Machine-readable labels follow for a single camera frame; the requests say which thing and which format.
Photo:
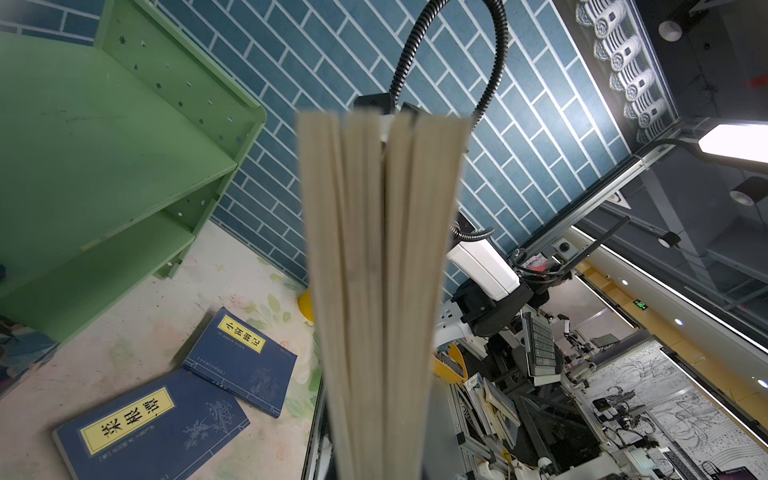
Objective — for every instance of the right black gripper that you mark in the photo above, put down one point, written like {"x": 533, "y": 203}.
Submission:
{"x": 385, "y": 104}

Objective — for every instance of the blue book yellow label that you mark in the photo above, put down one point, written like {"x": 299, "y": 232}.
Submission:
{"x": 379, "y": 200}

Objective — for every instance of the illustrated cartoon cover book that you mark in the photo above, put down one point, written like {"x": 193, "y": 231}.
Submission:
{"x": 23, "y": 351}

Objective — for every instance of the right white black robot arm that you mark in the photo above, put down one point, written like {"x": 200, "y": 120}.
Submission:
{"x": 492, "y": 282}

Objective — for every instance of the yellow pen holder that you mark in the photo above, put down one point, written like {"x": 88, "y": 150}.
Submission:
{"x": 304, "y": 303}

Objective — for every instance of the green wooden shelf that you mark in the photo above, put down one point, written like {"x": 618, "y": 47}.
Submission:
{"x": 113, "y": 156}

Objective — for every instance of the small middle blue book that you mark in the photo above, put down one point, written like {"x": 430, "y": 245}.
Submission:
{"x": 165, "y": 429}

